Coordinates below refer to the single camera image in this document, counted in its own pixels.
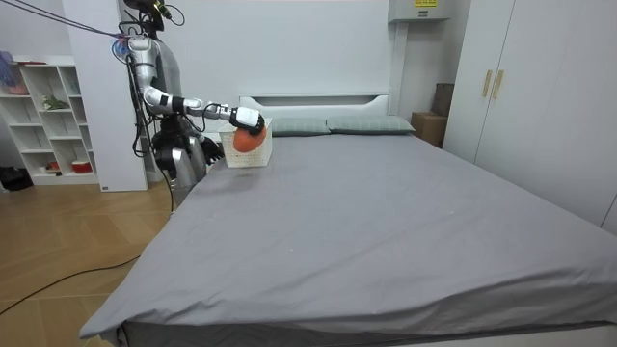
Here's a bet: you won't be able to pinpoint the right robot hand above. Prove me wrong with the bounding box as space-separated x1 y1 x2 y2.
228 105 268 137

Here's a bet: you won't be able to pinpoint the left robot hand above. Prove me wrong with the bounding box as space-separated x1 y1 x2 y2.
201 137 226 166

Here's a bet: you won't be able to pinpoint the orange fruit soft toy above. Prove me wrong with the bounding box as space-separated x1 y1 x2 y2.
232 125 268 154

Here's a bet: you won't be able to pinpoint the robot legs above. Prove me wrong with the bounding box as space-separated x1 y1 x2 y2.
151 118 211 209

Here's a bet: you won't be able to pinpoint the white plastic mesh basket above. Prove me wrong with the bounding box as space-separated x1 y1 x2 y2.
218 117 274 170

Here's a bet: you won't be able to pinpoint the green checked pillow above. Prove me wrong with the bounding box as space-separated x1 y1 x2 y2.
270 117 333 138
326 114 416 136

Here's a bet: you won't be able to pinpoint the robot body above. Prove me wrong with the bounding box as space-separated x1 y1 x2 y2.
113 0 187 146

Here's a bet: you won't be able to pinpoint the tall white cabinet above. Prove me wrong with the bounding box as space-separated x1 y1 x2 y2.
61 0 149 193

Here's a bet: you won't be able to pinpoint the grey bed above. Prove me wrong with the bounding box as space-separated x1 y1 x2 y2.
79 93 617 347

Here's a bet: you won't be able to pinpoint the green plant toy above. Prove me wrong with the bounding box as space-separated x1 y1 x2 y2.
40 94 71 112

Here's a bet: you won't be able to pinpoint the white shelf unit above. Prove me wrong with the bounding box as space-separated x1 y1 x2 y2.
0 55 99 187

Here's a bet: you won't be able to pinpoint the cardboard box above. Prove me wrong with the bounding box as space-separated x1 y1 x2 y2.
410 111 448 148

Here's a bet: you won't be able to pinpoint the dark brown box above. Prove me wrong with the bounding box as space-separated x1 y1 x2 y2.
430 82 455 118

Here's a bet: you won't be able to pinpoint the black bag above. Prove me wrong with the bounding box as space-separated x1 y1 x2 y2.
0 166 35 193

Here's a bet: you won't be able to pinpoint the blue and pink item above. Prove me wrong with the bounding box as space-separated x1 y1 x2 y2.
0 50 30 96

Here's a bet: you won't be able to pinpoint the white wardrobe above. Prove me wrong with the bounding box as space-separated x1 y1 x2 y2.
442 0 617 236

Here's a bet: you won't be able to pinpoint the black floor cable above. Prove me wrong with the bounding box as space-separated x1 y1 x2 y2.
0 168 175 317

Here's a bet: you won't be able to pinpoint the cable bundle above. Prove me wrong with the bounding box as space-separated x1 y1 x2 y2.
0 0 127 41

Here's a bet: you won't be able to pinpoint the grey wall box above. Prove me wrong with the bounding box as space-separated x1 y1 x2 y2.
387 0 453 24

